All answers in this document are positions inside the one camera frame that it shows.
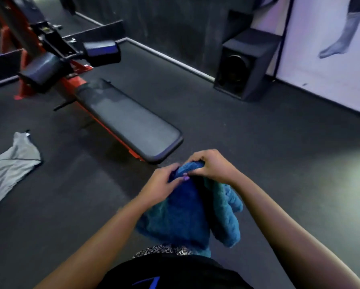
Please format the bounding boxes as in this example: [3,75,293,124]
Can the person's right hand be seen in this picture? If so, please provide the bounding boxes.
[183,149,243,184]

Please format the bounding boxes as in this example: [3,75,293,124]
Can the person's left hand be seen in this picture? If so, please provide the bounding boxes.
[139,163,190,207]

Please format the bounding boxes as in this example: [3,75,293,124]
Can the blue towel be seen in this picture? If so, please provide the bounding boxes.
[134,161,244,258]

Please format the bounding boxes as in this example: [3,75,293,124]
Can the person's left forearm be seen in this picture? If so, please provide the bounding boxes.
[34,194,154,289]

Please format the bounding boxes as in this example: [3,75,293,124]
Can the person's right forearm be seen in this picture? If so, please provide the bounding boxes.
[228,173,360,289]

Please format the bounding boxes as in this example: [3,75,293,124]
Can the person's patterned trousers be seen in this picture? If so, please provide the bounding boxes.
[132,244,195,259]

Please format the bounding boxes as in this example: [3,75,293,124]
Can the black padded bench seat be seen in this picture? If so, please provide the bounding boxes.
[74,78,183,165]

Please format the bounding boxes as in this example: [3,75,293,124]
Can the person's black shirt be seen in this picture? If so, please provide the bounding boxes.
[96,253,254,289]

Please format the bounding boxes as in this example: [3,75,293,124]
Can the black speaker box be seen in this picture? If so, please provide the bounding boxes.
[213,28,282,102]

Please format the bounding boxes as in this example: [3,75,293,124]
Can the black roller pad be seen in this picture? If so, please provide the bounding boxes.
[18,52,68,94]
[83,40,122,67]

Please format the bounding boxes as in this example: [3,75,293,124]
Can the grey cloth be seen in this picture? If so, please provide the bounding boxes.
[0,131,43,214]

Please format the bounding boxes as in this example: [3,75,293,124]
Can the red bench frame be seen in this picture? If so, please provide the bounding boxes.
[0,0,144,162]

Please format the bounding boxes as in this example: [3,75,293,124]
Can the white wall poster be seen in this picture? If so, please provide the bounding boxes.
[275,0,360,118]

